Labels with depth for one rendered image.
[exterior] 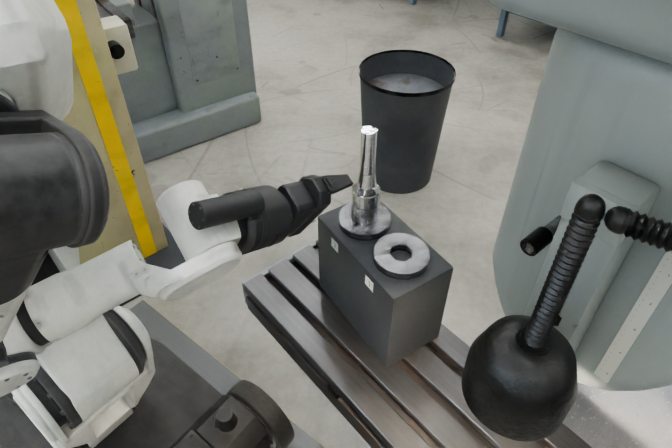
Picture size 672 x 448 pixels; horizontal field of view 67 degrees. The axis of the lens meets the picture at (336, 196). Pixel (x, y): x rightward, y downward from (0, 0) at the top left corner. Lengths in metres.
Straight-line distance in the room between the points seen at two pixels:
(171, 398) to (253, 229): 0.79
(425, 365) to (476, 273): 1.51
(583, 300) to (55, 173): 0.38
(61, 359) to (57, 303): 0.24
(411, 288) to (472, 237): 1.81
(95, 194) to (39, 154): 0.05
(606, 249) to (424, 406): 0.58
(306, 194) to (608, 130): 0.48
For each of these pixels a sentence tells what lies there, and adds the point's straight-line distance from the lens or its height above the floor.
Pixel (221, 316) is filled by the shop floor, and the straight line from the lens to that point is 2.23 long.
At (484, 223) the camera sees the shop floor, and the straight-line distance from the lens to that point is 2.67.
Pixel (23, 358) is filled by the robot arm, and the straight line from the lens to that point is 0.65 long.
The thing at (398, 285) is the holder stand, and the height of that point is 1.15.
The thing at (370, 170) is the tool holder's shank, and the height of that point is 1.27.
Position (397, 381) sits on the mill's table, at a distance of 0.91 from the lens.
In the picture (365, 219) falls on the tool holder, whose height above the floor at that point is 1.18.
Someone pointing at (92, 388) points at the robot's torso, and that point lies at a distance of 0.92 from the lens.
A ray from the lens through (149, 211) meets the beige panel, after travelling 2.37.
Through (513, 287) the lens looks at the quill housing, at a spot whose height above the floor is 1.39.
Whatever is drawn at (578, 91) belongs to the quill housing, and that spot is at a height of 1.59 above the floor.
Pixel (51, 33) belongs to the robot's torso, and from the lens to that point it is 0.51.
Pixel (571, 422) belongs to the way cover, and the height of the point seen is 0.90.
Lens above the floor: 1.75
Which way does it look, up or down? 40 degrees down
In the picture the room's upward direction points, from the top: straight up
